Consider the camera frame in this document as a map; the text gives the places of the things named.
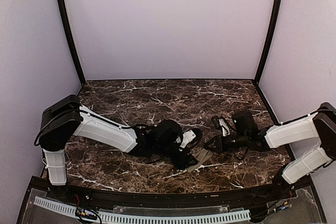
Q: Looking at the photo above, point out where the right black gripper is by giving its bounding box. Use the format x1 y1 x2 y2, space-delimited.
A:
203 132 249 153

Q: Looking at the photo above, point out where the grey remote control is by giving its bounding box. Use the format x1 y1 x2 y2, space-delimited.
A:
186 149 213 172

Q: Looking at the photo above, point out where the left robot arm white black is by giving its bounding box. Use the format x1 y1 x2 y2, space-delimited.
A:
34 94 203 201

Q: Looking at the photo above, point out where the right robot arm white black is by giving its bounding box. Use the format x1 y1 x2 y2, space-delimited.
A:
204 102 335 200

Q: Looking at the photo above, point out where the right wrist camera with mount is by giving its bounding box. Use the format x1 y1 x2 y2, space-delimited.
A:
211 116 236 137

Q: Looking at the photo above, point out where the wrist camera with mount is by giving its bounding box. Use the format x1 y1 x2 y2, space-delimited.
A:
211 116 236 137
176 128 203 149

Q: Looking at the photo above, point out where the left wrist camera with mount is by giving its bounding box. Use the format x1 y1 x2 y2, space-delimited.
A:
176 128 203 149

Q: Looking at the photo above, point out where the white slotted cable duct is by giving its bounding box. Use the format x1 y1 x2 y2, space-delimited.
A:
34 196 250 223

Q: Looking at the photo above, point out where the black front rail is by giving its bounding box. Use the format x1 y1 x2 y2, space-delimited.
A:
28 176 313 211

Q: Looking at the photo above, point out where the right black frame post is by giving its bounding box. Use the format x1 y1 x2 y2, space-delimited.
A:
254 0 281 86

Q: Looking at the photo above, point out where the black frame post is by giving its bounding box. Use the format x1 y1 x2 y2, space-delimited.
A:
57 0 86 86
254 0 281 86

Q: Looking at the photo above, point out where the left black frame post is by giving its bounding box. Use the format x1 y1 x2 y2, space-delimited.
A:
57 0 86 86

